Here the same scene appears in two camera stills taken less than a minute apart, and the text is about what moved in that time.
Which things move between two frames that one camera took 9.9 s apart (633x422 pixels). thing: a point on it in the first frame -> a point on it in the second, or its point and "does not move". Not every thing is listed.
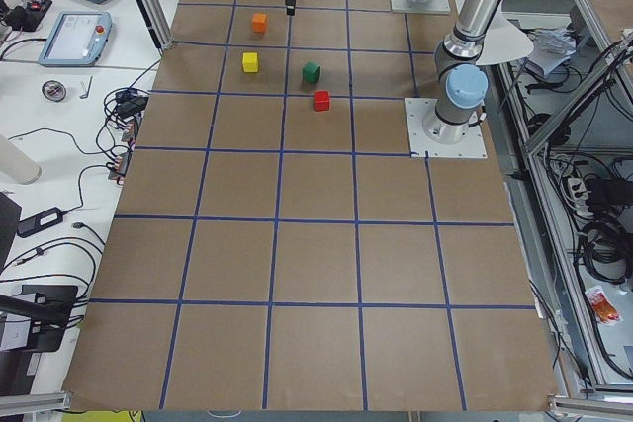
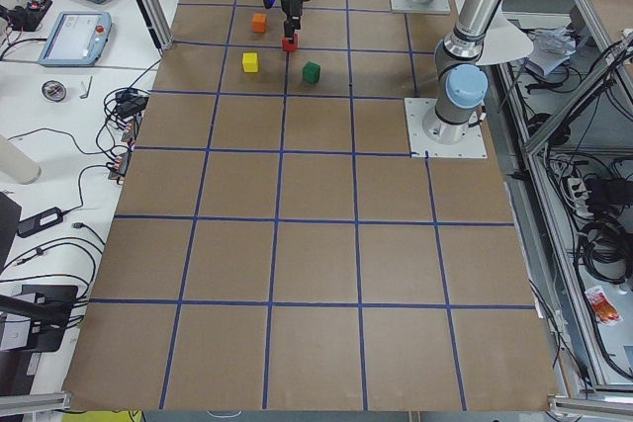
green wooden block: [311, 72] does not move
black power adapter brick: [40, 221] does not move
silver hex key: [86, 95] does not move
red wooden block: [321, 100] -> [288, 45]
